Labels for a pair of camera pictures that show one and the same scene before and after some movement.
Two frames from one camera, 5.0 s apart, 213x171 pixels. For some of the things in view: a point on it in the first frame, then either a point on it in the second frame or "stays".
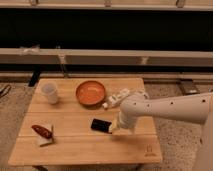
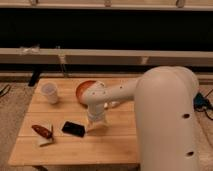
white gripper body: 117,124 → 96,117
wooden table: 75,121 stays
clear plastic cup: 50,89 stays
